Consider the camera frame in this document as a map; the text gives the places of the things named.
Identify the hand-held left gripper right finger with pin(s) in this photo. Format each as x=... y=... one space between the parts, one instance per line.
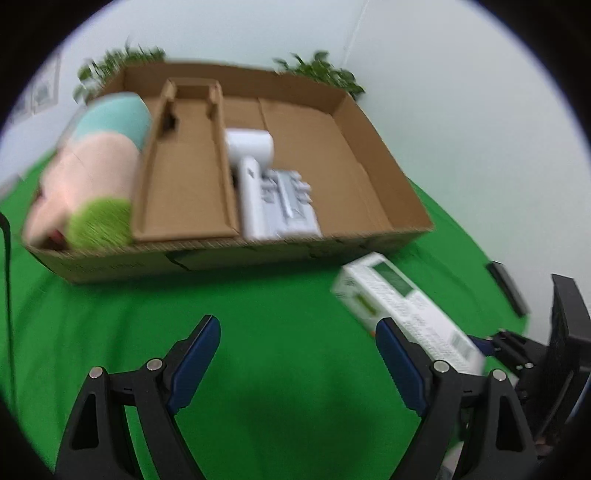
x=401 y=364

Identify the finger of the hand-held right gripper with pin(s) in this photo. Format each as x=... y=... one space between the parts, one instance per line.
x=512 y=346

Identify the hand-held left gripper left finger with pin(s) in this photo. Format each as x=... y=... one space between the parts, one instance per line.
x=194 y=364

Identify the white and green medicine box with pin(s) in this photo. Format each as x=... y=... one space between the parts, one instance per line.
x=392 y=286

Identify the small brown cardboard box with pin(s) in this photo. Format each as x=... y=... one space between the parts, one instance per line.
x=184 y=184

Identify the large cardboard box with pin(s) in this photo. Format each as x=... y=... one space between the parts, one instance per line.
x=323 y=161

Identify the pink and teal plush toy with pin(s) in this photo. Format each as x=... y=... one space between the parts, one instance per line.
x=92 y=170

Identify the white hair dryer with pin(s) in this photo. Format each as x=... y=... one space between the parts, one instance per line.
x=249 y=143

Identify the black flat bar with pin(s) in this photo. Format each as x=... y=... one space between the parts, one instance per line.
x=507 y=287

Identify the green tablecloth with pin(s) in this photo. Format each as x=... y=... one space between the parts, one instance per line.
x=277 y=369

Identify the small green potted plant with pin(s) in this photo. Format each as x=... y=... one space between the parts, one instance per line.
x=323 y=71

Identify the bushy green potted plant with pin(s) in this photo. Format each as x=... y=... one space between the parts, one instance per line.
x=120 y=60

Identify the group of framed wall documents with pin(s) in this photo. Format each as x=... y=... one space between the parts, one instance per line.
x=44 y=90

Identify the white wall conduit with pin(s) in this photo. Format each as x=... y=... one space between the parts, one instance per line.
x=358 y=27

